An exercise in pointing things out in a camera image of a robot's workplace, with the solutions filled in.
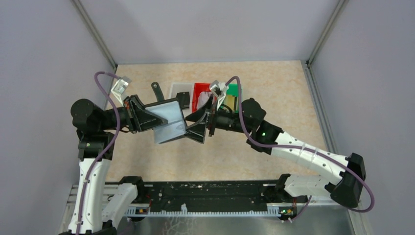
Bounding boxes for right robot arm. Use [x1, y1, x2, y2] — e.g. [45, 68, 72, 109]
[185, 98, 366, 211]

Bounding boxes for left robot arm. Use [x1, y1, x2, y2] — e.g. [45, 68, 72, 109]
[65, 95, 167, 235]

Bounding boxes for silver VIP card stack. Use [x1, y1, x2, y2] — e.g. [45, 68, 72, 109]
[196, 92, 215, 109]

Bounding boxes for black VIP card stack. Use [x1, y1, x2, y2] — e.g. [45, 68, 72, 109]
[176, 92, 190, 110]

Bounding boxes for gold VIP card stack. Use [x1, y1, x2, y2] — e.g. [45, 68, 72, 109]
[222, 94, 238, 113]

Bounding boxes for red plastic bin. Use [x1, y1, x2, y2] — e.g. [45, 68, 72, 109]
[191, 83, 214, 112]

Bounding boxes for white plastic bin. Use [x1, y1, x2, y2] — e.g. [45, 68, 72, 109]
[168, 82, 194, 112]

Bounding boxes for green plastic bin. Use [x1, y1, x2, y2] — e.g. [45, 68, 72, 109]
[227, 84, 239, 98]

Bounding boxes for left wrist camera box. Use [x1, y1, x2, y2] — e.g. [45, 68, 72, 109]
[111, 76, 132, 106]

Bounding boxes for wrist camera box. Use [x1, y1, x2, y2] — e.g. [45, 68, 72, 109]
[209, 80, 229, 110]
[111, 76, 132, 106]

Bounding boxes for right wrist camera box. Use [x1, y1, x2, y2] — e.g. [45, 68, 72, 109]
[209, 80, 229, 110]

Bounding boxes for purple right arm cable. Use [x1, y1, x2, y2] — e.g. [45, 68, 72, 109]
[225, 75, 375, 213]

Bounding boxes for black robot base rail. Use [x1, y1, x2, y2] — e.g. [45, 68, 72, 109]
[124, 180, 308, 221]

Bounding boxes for grey aluminium frame rail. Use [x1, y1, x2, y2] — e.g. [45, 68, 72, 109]
[307, 0, 381, 235]

